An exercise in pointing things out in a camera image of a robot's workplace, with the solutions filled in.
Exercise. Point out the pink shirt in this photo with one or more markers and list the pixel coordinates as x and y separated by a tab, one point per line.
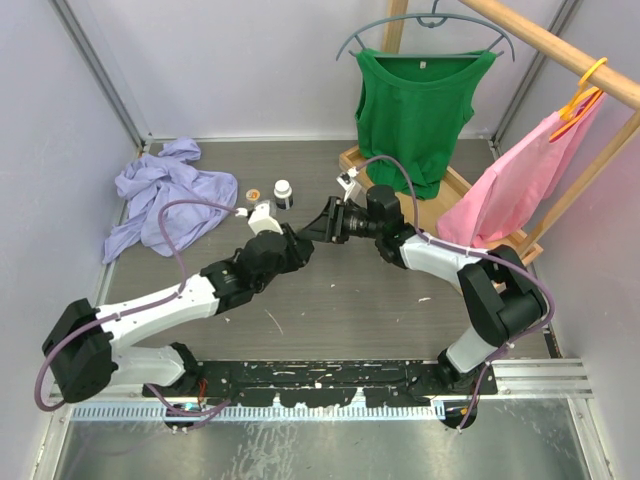
509	191

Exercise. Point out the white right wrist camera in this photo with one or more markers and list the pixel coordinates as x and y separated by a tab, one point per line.
347	180

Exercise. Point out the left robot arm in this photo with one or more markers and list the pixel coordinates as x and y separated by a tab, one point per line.
91	348

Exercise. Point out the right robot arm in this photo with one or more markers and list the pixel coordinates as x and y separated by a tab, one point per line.
502	299

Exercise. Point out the green tank top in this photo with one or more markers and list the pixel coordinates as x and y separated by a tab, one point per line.
413	109

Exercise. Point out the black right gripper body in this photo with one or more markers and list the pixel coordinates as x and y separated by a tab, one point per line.
342	215

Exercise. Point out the yellow clothes hanger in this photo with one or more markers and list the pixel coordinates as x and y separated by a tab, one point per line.
582	101

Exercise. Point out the grey clothes hanger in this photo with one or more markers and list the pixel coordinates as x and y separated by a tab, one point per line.
435	33

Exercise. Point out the white capped dark pill bottle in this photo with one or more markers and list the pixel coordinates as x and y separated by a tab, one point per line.
283	194

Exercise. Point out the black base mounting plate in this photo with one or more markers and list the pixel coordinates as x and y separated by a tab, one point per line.
314	384

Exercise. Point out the clear pill bottle orange cap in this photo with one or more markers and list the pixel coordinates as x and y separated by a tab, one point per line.
255	197

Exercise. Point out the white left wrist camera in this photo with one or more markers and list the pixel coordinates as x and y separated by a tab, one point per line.
261	217

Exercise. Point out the lavender crumpled shirt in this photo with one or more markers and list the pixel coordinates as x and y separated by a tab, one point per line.
201	200

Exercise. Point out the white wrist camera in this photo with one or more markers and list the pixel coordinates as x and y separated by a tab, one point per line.
261	217
347	180

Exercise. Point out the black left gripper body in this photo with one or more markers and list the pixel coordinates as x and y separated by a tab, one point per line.
287	259

